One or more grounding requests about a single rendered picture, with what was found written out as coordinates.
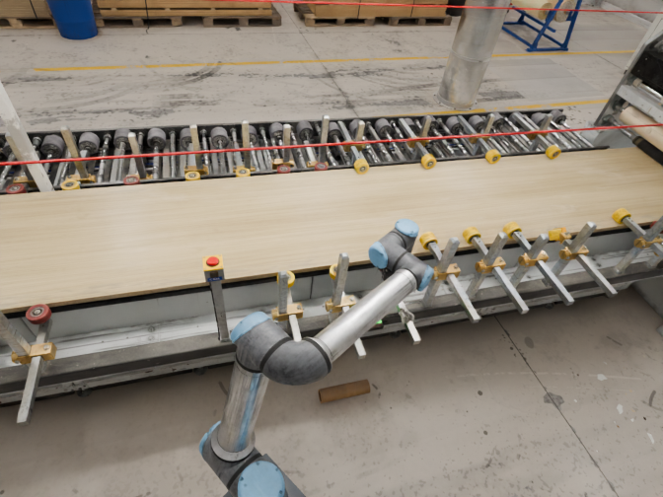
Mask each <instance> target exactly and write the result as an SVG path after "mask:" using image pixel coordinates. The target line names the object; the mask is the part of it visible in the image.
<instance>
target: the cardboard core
mask: <svg viewBox="0 0 663 497"><path fill-rule="evenodd" d="M369 392H370V385H369V382H368V380H367V379H366V380H362V381H357V382H352V383H347V384H343V385H338V386H333V387H329V388H324V389H319V399H320V402H321V403H325V402H329V401H334V400H338V399H343V398H347V397H352V396H356V395H361V394H364V393H369Z"/></svg>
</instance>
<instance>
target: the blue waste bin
mask: <svg viewBox="0 0 663 497"><path fill-rule="evenodd" d="M46 2H47V4H48V7H49V9H50V12H51V14H52V16H53V19H54V21H55V24H56V25H57V27H58V30H59V32H60V35H61V36H62V37H65V38H68V39H88V38H92V37H94V36H96V35H97V34H98V29H97V25H96V21H95V16H94V12H93V8H92V4H91V0H46Z"/></svg>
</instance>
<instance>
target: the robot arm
mask: <svg viewBox="0 0 663 497"><path fill-rule="evenodd" d="M418 232H419V228H418V226H417V224H416V223H415V222H413V221H411V220H409V219H400V220H398V221H397V222H396V224H395V228H394V229H393V230H392V231H390V232H389V233H388V234H386V235H385V236H384V237H382V238H381V239H380V240H378V241H377V242H375V243H374V244H373V245H372V246H371V247H370V248H369V249H368V255H369V258H370V260H371V262H372V263H373V264H374V265H375V266H376V267H378V270H379V269H381V271H383V272H382V274H383V276H382V278H381V281H384V282H383V283H381V284H380V285H379V286H378V287H376V288H375V289H374V290H373V291H371V292H370V293H369V294H368V295H366V296H365V297H364V298H363V299H361V300H360V301H359V302H357V303H356V304H355V305H354V306H352V307H351V308H350V309H349V310H347V311H346V312H345V313H344V314H342V315H341V316H340V317H339V318H337V319H336V320H334V321H333V322H332V323H331V324H329V325H328V326H327V327H326V328H324V329H323V330H322V331H321V332H319V333H318V334H317V335H316V336H314V337H313V338H312V337H304V338H303V339H301V340H300V341H294V340H293V339H292V338H291V337H290V336H289V335H288V334H287V333H286V332H285V331H284V330H283V329H282V328H281V327H279V326H278V325H277V324H276V323H275V322H274V321H273V320H272V319H271V318H270V317H269V316H267V315H266V314H265V313H263V312H255V313H252V314H250V315H248V316H247V317H245V318H244V319H242V320H241V321H240V322H239V323H238V324H237V325H236V326H235V327H234V329H233V330H232V332H231V335H230V338H231V340H232V341H233V343H235V344H236V346H237V350H236V359H235V364H234V368H233V372H232V377H231V381H230V385H229V389H228V393H227V397H226V402H225V406H224V410H223V415H222V419H221V421H219V422H217V423H216V424H215V425H213V426H212V427H211V428H210V429H209V432H207V433H206V434H205V435H204V436H203V438H202V440H201V442H200V444H199V451H200V453H201V455H202V457H203V459H204V460H205V461H206V462H207V463H208V465H209V466H210V467H211V468H212V470H213V471H214V472H215V474H216V475H217V476H218V478H219V479H220V480H221V481H222V483H223V484H224V485H225V487H226V488H227V489H228V490H229V492H230V493H231V494H232V496H233V497H288V493H287V490H286V488H285V484H284V479H283V476H282V474H281V472H280V470H279V469H278V468H277V467H276V466H275V465H274V464H273V463H271V462H269V461H267V460H266V459H265V458H264V457H263V456H262V455H261V453H260V452H259V451H258V450H257V448H256V447H255V442H256V435H255V432H254V428H255V424H256V421H257V418H258V413H259V410H260V406H261V403H262V400H263V397H264V394H265V390H266V387H267V384H268V381H269V379H271V380H272V381H274V382H277V383H280V384H284V385H290V386H302V385H307V384H311V383H314V382H317V381H319V380H321V379H322V378H324V377H325V376H326V375H327V374H328V373H329V372H330V371H331V370H332V362H333V361H334V360H335V359H336V358H338V357H339V356H340V355H341V354H342V353H343V352H344V351H345V350H347V349H348V348H349V347H350V346H351V345H352V344H353V343H355V342H356V341H357V340H358V339H359V338H360V337H361V336H362V335H364V334H365V333H366V332H367V331H368V330H369V329H370V328H372V327H373V326H374V325H375V324H376V323H377V322H378V321H380V320H381V319H382V318H383V317H384V316H385V315H386V314H388V313H389V312H390V311H391V310H392V309H393V308H394V307H396V306H397V305H398V304H399V303H400V302H401V301H402V300H403V299H405V298H406V297H407V296H408V295H409V294H410V293H412V292H414V291H415V290H417V291H419V292H422V291H423V290H424V289H425V287H426V286H427V285H428V283H429V282H430V280H431V278H432V276H433V274H434V270H433V268H431V267H430V266H429V265H428V264H426V263H424V262H423V261H421V260H420V259H419V258H417V257H416V256H414V255H413V254H411V252H412V249H413V246H414V243H415V241H416V238H417V236H418Z"/></svg>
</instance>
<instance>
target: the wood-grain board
mask: <svg viewBox="0 0 663 497"><path fill-rule="evenodd" d="M621 208H624V209H625V210H626V211H628V212H629V213H630V214H631V217H630V218H631V219H632V220H633V221H634V222H635V223H636V224H637V225H638V226H645V225H651V224H652V223H653V222H654V221H658V220H659V219H660V218H661V217H662V216H663V177H661V176H660V175H658V174H657V173H656V172H655V171H653V170H652V169H651V168H649V167H648V166H647V165H646V164H644V163H643V162H642V161H640V160H639V159H638V158H637V157H636V156H635V155H634V154H633V153H631V152H630V151H629V150H627V149H626V148H619V149H606V150H593V151H580V152H567V153H560V155H559V156H558V157H557V158H555V159H551V158H550V157H548V156H547V155H546V154H541V155H528V156H515V157H502V158H500V160H499V161H498V162H497V163H495V164H491V163H490V162H489V161H488V160H487V159H475V160H463V161H450V162H437V163H436V165H435V166H434V167H433V168H432V169H426V168H425V167H424V165H423V164H410V165H397V166H385V167H372V168H369V170H368V172H367V173H366V174H363V175H360V174H359V173H358V172H357V171H356V170H355V169H345V170H332V171H319V172H306V173H294V174H280V175H267V176H254V177H229V178H216V179H203V180H190V181H177V182H164V183H150V184H137V185H125V186H112V187H99V188H86V189H72V190H59V191H47V192H34V193H21V194H7V195H0V311H1V312H2V313H3V314H8V313H14V312H21V311H27V310H28V309H29V308H30V307H32V306H34V305H37V304H45V305H47V306H48V307H49V308H50V307H58V306H65V305H72V304H79V303H87V302H94V301H100V300H107V299H115V298H122V297H129V296H137V295H144V294H151V293H158V292H166V291H173V290H180V289H186V288H194V287H201V286H208V285H210V284H209V282H205V277H204V272H203V262H202V257H203V256H209V255H217V254H222V258H223V265H224V274H225V280H221V284H223V283H230V282H237V281H245V280H252V279H259V278H265V277H273V276H277V275H278V271H285V270H287V271H290V272H292V273H293V274H294V273H302V272H309V271H316V270H323V269H330V268H331V266H332V265H334V264H337V263H338V257H339V254H340V253H344V252H347V253H348V255H349V258H350V260H349V264H348V266H351V265H359V264H366V263H372V262H371V260H370V258H369V255H368V249H369V248H370V247H371V246H372V245H373V244H374V243H375V242H377V241H378V240H380V239H381V238H382V237H384V236H385V235H386V234H388V233H389V232H390V231H392V230H393V229H394V228H395V224H396V222H397V221H398V220H400V219H409V220H411V221H413V222H415V223H416V224H417V226H418V228H419V232H418V236H417V238H416V241H415V243H414V246H413V249H412V252H411V254H413V255H414V256H424V255H431V254H432V253H431V252H430V250H429V249H424V248H423V246H422V244H421V242H420V241H419V238H420V236H421V235H422V234H424V233H426V232H432V233H433V234H434V235H435V237H436V239H437V240H438V244H437V246H438V247H439V249H440V251H441V253H443V251H444V249H445V247H446V246H447V243H448V241H449V239H450V238H455V237H457V238H458V240H459V241H460V244H459V246H458V248H457V250H456V251H459V250H467V249H476V248H475V246H474V245H473V244H468V243H467V242H466V240H465V239H464V237H463V232H464V231H465V230H466V229H467V228H469V227H476V228H477V229H478V231H479V232H480V234H481V237H480V239H481V240H482V242H483V244H484V245H485V247H486V248H488V247H491V245H492V243H493V241H494V240H495V238H496V236H497V234H498V233H503V227H504V226H505V225H506V224H507V223H509V222H516V223H517V224H518V225H519V227H520V228H521V229H522V232H521V234H522V235H523V236H524V237H525V239H526V240H527V242H530V241H535V240H536V239H537V237H538V236H539V234H547V235H549V231H550V230H553V229H554V228H555V227H558V228H563V227H565V228H566V232H570V234H569V235H570V236H574V235H578V234H579V232H580V231H581V230H582V228H583V227H584V226H585V224H586V223H587V222H594V223H595V224H596V225H597V228H596V229H595V230H594V232H593V233H596V232H603V231H610V230H616V229H624V228H628V226H627V225H626V224H625V223H622V224H618V223H617V222H616V221H615V220H614V219H613V218H612V215H613V213H614V212H615V211H617V210H618V209H621Z"/></svg>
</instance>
